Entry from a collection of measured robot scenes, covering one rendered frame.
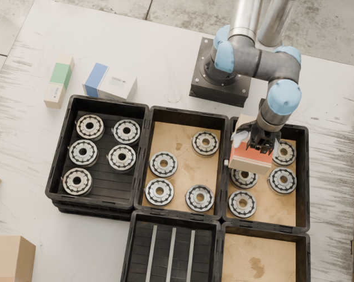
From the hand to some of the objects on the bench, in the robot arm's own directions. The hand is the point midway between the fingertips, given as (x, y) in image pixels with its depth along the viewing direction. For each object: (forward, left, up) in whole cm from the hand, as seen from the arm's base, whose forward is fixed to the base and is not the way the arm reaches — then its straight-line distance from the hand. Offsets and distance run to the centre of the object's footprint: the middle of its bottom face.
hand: (253, 142), depth 129 cm
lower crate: (-17, +47, -40) cm, 65 cm away
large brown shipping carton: (-76, +70, -39) cm, 110 cm away
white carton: (+17, +62, -42) cm, 77 cm away
